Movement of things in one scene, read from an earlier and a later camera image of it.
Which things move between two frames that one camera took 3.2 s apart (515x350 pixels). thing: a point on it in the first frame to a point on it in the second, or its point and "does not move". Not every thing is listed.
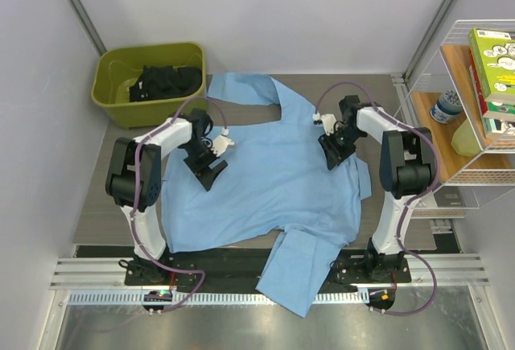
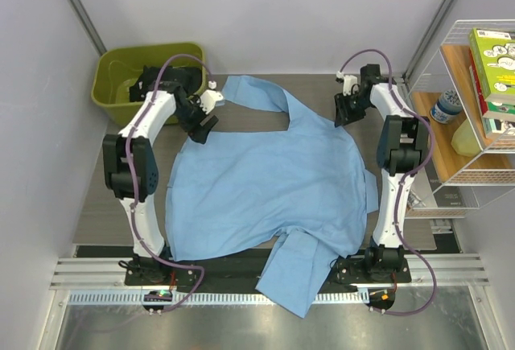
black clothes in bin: (162, 81) does not move
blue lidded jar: (448, 105) does not move
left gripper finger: (207, 178) to (201, 134)
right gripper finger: (323, 141) to (339, 106)
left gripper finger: (219, 165) to (209, 122)
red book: (481, 98) does not move
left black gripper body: (199, 156) to (191, 116)
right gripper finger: (338, 159) to (346, 119)
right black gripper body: (342, 140) to (356, 105)
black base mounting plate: (159, 269) does not move
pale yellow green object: (464, 141) does not move
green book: (493, 51) does not move
